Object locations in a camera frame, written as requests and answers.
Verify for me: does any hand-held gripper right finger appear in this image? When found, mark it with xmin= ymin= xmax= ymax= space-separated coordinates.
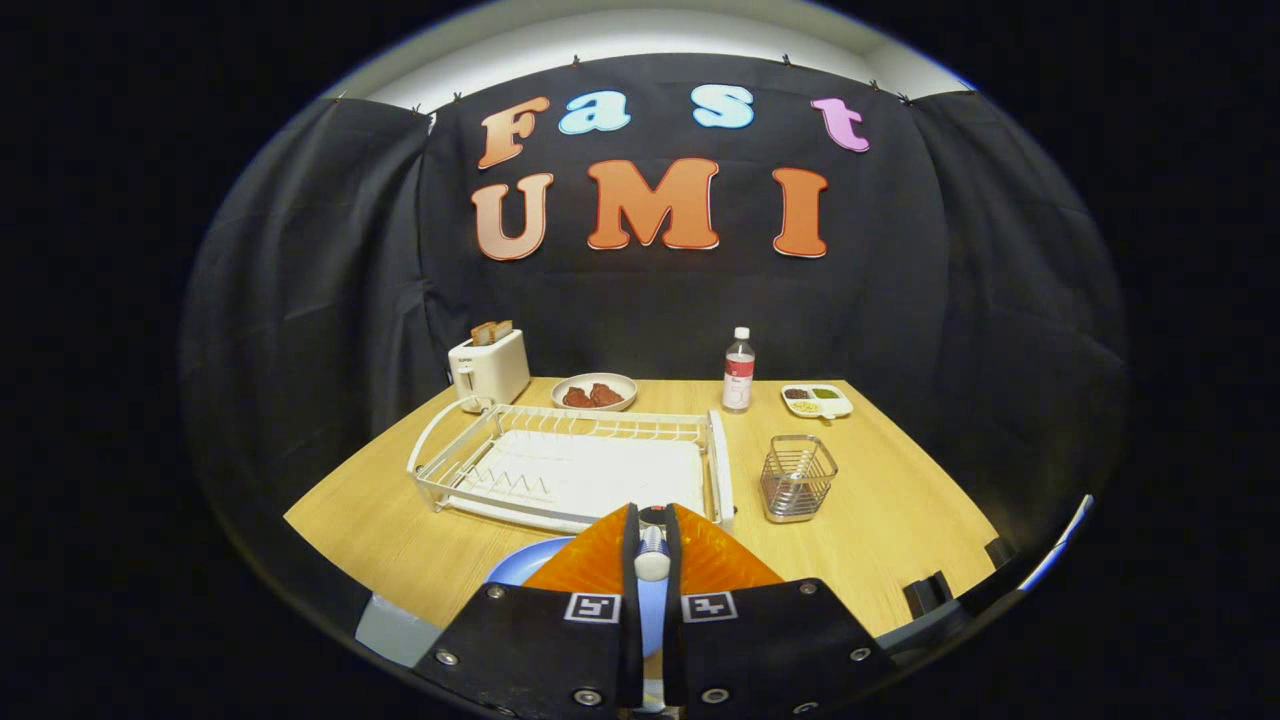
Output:
xmin=662 ymin=503 xmax=897 ymax=717

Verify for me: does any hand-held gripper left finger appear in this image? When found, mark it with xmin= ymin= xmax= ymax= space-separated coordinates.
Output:
xmin=415 ymin=503 xmax=643 ymax=717

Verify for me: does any blue plate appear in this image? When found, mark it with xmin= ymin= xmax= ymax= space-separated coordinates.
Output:
xmin=485 ymin=537 xmax=667 ymax=658

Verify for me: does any spoon with white-tipped handle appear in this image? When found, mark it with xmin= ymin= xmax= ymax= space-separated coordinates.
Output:
xmin=634 ymin=524 xmax=673 ymax=584

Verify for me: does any metal wire basket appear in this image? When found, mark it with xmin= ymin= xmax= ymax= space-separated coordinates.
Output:
xmin=760 ymin=433 xmax=840 ymax=525

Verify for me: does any white wire dish rack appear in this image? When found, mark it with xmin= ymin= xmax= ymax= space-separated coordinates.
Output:
xmin=407 ymin=397 xmax=737 ymax=535

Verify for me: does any white divided condiment dish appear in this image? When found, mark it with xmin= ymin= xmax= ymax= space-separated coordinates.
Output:
xmin=781 ymin=384 xmax=855 ymax=422

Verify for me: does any clear bottle with red label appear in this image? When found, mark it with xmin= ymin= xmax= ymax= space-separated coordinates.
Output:
xmin=722 ymin=327 xmax=757 ymax=414

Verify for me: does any beige bowl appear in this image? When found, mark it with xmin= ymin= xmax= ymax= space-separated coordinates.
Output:
xmin=551 ymin=372 xmax=639 ymax=413

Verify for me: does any white toaster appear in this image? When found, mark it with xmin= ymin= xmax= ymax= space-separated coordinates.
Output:
xmin=447 ymin=329 xmax=532 ymax=413

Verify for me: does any black backdrop cloth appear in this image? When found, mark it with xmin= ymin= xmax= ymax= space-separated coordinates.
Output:
xmin=180 ymin=52 xmax=1131 ymax=571

